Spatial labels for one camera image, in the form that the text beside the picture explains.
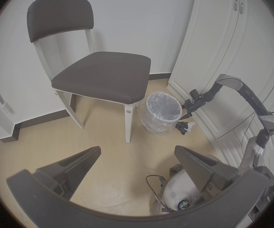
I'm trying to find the crumpled black plastic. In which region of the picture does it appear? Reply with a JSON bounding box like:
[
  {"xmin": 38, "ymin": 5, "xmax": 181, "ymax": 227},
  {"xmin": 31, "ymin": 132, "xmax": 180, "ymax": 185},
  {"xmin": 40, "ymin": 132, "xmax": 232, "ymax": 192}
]
[{"xmin": 176, "ymin": 121, "xmax": 190, "ymax": 135}]

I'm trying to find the clear plastic bag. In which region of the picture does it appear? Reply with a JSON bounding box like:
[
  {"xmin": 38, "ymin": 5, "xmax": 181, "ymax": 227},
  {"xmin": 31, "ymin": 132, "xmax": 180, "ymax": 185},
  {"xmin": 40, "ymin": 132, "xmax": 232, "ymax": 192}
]
[{"xmin": 139, "ymin": 92, "xmax": 183, "ymax": 134}]

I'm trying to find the white trash bin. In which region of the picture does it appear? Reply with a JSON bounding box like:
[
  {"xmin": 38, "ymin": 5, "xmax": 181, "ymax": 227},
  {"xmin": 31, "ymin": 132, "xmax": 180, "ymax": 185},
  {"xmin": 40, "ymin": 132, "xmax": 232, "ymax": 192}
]
[{"xmin": 146, "ymin": 92, "xmax": 183, "ymax": 134}]

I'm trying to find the white wall socket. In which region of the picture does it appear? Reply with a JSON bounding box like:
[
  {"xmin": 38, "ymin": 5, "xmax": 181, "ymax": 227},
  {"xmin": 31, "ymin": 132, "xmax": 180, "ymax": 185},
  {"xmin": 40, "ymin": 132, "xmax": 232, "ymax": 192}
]
[{"xmin": 2, "ymin": 102, "xmax": 15, "ymax": 114}]

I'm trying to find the white chair with grey cushions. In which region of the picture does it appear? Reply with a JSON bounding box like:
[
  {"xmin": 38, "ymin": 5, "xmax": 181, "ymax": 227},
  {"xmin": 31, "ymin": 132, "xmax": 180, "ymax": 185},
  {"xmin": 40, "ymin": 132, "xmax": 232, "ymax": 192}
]
[{"xmin": 27, "ymin": 0, "xmax": 152, "ymax": 144}]

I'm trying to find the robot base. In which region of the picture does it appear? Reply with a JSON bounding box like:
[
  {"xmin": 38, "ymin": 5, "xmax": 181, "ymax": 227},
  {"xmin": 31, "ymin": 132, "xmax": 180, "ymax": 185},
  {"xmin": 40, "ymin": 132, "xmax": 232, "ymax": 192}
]
[{"xmin": 149, "ymin": 164, "xmax": 274, "ymax": 219}]

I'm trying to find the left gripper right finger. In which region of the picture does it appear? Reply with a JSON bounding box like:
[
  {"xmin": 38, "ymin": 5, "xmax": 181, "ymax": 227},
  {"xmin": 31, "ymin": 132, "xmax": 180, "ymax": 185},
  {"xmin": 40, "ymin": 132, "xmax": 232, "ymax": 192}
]
[{"xmin": 174, "ymin": 145, "xmax": 239, "ymax": 200}]

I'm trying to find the white wardrobe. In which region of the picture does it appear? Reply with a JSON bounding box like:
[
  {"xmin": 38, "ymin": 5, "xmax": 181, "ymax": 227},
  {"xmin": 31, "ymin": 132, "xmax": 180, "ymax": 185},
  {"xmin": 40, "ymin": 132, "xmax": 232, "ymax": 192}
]
[{"xmin": 167, "ymin": 0, "xmax": 274, "ymax": 175}]

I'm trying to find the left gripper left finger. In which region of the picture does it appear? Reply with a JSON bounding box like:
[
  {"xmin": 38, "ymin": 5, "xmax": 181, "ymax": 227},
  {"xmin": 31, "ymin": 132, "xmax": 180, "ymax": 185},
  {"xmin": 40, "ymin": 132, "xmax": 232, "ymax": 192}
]
[{"xmin": 36, "ymin": 146, "xmax": 102, "ymax": 201}]

